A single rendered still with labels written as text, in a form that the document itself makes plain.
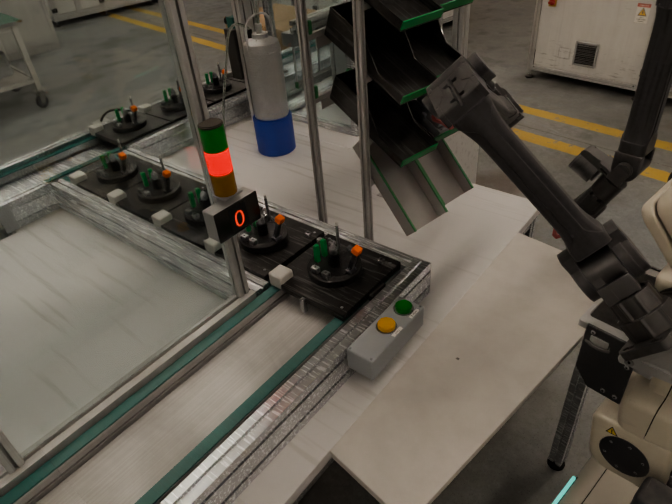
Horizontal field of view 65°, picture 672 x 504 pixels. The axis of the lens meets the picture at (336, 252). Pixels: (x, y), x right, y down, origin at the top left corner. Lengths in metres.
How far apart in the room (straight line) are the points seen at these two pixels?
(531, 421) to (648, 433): 1.04
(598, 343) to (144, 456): 0.91
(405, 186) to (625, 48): 3.87
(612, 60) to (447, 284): 3.97
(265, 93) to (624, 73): 3.69
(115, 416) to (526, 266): 1.10
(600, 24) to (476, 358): 4.21
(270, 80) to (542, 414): 1.66
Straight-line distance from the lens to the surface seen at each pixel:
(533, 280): 1.52
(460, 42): 2.82
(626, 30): 5.15
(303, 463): 1.13
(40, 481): 1.18
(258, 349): 1.26
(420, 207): 1.48
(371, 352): 1.15
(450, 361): 1.28
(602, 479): 1.88
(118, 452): 1.18
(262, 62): 2.06
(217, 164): 1.10
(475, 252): 1.59
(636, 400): 1.26
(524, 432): 2.25
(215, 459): 1.05
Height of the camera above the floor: 1.81
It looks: 37 degrees down
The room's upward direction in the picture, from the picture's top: 5 degrees counter-clockwise
